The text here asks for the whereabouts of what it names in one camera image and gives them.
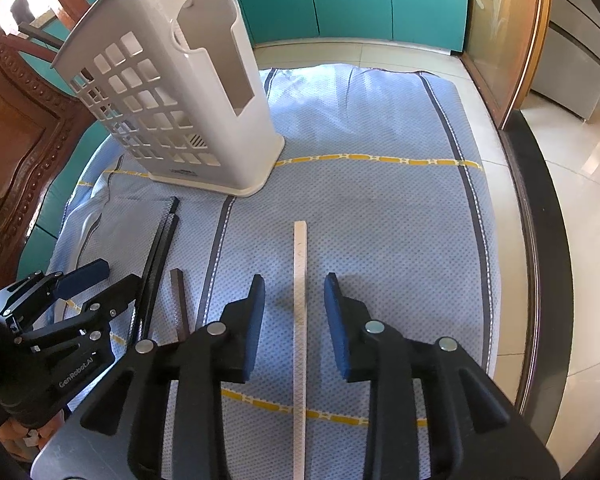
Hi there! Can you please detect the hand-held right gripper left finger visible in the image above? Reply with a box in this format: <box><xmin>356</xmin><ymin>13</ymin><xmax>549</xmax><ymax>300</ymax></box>
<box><xmin>80</xmin><ymin>275</ymin><xmax>266</xmax><ymax>480</ymax></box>

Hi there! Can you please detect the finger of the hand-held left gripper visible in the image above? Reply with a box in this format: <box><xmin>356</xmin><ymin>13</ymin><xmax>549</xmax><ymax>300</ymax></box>
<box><xmin>15</xmin><ymin>274</ymin><xmax>143</xmax><ymax>356</ymax></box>
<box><xmin>0</xmin><ymin>258</ymin><xmax>110</xmax><ymax>318</ymax></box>

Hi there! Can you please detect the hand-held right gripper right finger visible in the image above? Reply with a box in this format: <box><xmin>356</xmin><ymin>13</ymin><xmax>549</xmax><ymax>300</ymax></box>
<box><xmin>323</xmin><ymin>272</ymin><xmax>563</xmax><ymax>480</ymax></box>

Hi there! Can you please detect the cream chopstick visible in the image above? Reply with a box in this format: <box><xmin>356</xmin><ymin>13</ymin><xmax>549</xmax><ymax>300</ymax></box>
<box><xmin>292</xmin><ymin>220</ymin><xmax>311</xmax><ymax>480</ymax></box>

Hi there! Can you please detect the dark reddish brown chopstick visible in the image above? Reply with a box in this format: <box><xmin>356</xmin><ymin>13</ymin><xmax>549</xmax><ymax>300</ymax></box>
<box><xmin>169</xmin><ymin>268</ymin><xmax>192</xmax><ymax>344</ymax></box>

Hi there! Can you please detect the black chopstick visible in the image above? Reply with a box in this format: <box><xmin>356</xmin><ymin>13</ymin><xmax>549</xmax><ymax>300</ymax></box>
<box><xmin>136</xmin><ymin>196</ymin><xmax>180</xmax><ymax>311</ymax></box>
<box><xmin>139</xmin><ymin>213</ymin><xmax>179</xmax><ymax>343</ymax></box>

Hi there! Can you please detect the white plastic utensil holder basket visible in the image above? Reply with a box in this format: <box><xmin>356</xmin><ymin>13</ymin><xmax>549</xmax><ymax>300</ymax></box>
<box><xmin>50</xmin><ymin>0</ymin><xmax>286</xmax><ymax>198</ymax></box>

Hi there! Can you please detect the light blue striped cloth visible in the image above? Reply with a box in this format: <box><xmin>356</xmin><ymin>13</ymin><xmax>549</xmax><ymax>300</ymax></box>
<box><xmin>47</xmin><ymin>62</ymin><xmax>503</xmax><ymax>480</ymax></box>

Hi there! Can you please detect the carved wooden chair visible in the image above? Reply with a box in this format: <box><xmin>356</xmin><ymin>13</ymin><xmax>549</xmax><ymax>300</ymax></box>
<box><xmin>0</xmin><ymin>0</ymin><xmax>112</xmax><ymax>292</ymax></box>

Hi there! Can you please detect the black door threshold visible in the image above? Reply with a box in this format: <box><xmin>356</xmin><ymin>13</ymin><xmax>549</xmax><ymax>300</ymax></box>
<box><xmin>500</xmin><ymin>110</ymin><xmax>589</xmax><ymax>413</ymax></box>

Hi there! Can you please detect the teal lower kitchen cabinet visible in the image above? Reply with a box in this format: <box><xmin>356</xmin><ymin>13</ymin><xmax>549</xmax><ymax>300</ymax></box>
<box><xmin>225</xmin><ymin>0</ymin><xmax>470</xmax><ymax>56</ymax></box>

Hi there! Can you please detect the wooden framed glass door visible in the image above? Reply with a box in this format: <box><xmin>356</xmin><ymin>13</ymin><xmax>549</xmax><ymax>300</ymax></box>
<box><xmin>462</xmin><ymin>0</ymin><xmax>554</xmax><ymax>132</ymax></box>

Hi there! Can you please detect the grey refrigerator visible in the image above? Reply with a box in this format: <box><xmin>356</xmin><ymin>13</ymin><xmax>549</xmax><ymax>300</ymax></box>
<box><xmin>527</xmin><ymin>0</ymin><xmax>600</xmax><ymax>124</ymax></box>

